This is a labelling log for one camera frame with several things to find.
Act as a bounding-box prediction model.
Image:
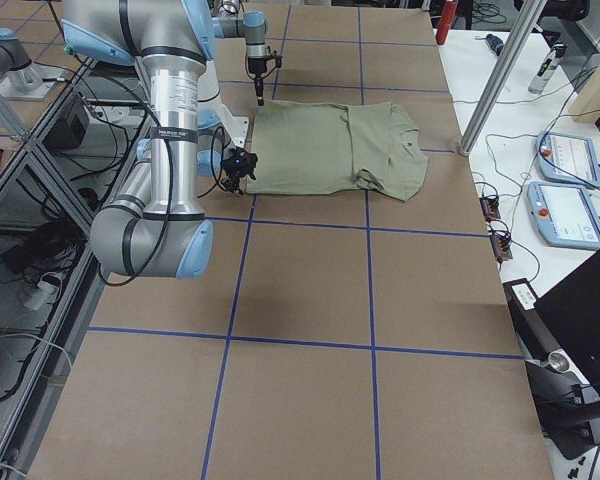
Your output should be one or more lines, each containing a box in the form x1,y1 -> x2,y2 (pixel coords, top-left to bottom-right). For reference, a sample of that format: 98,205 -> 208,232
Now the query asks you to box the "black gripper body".
246,57 -> 269,80

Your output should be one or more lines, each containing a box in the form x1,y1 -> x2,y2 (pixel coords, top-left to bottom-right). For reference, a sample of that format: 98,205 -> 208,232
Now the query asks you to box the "olive green long-sleeve shirt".
247,101 -> 428,201

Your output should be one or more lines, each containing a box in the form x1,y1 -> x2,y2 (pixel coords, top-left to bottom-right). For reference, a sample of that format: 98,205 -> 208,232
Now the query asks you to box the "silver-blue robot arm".
62,1 -> 215,279
212,1 -> 279,106

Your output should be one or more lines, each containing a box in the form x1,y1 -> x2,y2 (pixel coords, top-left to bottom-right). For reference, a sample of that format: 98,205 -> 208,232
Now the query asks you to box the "red cylinder bottle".
435,0 -> 458,45

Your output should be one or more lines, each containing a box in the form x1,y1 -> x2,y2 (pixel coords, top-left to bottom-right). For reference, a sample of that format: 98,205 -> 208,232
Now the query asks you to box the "orange-black usb hub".
489,230 -> 513,264
479,196 -> 501,222

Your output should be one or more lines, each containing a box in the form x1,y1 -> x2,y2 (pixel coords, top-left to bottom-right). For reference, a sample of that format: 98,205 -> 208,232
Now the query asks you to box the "clear spray bottle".
527,42 -> 567,95

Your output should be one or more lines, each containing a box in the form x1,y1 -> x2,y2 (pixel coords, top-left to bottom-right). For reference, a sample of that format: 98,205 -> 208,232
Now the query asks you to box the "white power strip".
19,276 -> 61,311

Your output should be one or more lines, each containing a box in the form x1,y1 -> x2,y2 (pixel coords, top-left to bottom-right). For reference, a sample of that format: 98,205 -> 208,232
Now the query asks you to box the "far blue teach pendant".
535,131 -> 600,188

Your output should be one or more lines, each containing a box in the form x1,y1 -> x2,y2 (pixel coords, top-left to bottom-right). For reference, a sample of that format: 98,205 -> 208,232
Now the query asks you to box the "blue teach pendant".
527,181 -> 600,251
535,131 -> 600,188

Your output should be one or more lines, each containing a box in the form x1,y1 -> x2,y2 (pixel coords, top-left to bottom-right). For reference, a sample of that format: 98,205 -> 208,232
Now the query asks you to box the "near blue teach pendant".
527,181 -> 600,251

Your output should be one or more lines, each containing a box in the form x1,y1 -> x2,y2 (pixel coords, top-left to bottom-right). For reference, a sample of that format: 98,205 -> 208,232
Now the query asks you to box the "aluminium frame post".
458,0 -> 547,157

